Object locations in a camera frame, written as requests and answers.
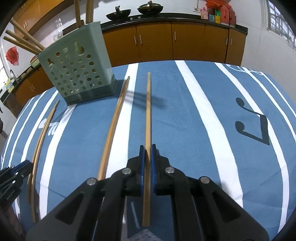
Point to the window with grille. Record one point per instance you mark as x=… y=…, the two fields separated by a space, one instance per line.
x=278 y=24

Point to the green perforated utensil holder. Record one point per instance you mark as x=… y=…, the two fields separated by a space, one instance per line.
x=78 y=65

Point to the green basin on counter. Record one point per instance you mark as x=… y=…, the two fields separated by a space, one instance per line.
x=34 y=62

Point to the yellow detergent bottle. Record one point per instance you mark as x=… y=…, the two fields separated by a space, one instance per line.
x=9 y=85

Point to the red plastic bag on wall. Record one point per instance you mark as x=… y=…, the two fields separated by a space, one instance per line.
x=12 y=56

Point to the brown kitchen base cabinets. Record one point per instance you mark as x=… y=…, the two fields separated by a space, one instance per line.
x=165 y=37

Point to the red gift bags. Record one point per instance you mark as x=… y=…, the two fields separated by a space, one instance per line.
x=228 y=16

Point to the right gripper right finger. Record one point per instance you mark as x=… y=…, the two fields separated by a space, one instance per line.
x=167 y=180

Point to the blue striped table cloth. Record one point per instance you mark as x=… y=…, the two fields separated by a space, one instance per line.
x=232 y=124

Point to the black wok with lid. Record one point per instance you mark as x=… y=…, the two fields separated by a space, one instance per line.
x=150 y=8

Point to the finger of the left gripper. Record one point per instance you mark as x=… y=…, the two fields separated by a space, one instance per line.
x=12 y=180

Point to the colourful small boxes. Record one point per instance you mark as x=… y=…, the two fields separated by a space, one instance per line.
x=211 y=14

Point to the black wok left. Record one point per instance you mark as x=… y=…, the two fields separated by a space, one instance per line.
x=119 y=14

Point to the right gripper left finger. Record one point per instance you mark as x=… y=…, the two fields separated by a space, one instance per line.
x=128 y=181

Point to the wooden chopstick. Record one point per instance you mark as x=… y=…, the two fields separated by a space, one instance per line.
x=77 y=13
x=26 y=34
x=89 y=11
x=111 y=132
x=32 y=204
x=23 y=41
x=21 y=45
x=146 y=210
x=38 y=150

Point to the brown upper wall cabinet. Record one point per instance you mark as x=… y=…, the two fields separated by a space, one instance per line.
x=32 y=15

